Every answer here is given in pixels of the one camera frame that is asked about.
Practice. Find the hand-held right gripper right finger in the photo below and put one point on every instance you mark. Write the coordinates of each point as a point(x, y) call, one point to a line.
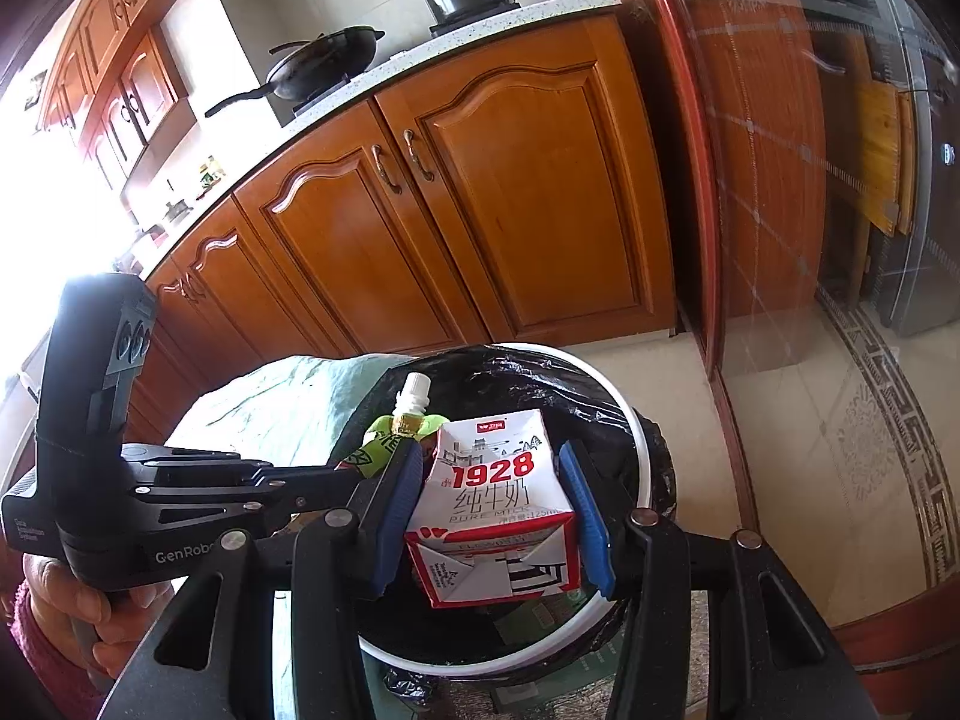
point(586, 521)

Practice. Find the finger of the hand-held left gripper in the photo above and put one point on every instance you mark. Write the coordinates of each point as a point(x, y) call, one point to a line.
point(300, 500)

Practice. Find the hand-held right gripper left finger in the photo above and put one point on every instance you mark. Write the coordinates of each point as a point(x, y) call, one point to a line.
point(401, 499)

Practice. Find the green spouted drink pouch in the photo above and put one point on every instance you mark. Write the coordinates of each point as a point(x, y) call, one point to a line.
point(397, 427)

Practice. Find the black bin bag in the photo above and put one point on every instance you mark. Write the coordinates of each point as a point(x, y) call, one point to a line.
point(654, 480)

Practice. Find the white red milk carton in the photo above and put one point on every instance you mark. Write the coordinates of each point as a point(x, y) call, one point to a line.
point(487, 510)

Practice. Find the round white trash bin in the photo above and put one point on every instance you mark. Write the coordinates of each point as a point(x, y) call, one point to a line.
point(525, 663)

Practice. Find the person's left hand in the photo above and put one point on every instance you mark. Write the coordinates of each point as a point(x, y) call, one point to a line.
point(67, 607)

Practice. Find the light blue floral tablecloth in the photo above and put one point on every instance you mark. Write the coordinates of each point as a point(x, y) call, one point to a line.
point(300, 397)

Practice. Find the wooden cabinet door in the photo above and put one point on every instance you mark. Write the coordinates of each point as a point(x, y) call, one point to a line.
point(240, 300)
point(360, 255)
point(540, 187)

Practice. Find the glass sliding door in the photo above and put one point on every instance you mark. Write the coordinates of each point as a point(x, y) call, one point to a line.
point(795, 360)

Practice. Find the condiment bottle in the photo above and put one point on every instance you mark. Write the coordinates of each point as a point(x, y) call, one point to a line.
point(212, 174)

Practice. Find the white speckled countertop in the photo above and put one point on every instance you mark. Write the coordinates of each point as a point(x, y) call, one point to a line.
point(337, 101)

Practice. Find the black wok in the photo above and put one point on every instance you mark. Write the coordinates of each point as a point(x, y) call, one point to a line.
point(322, 60)

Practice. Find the dark refrigerator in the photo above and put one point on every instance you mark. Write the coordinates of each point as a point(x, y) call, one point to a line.
point(934, 255)

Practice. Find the yellow wooden folding stool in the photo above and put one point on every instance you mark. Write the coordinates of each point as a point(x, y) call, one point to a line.
point(885, 157)

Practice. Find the wooden wall cabinet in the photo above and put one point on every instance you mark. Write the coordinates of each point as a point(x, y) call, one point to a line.
point(105, 52)

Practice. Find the red wooden door frame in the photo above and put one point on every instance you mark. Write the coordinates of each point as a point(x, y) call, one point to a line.
point(750, 165)

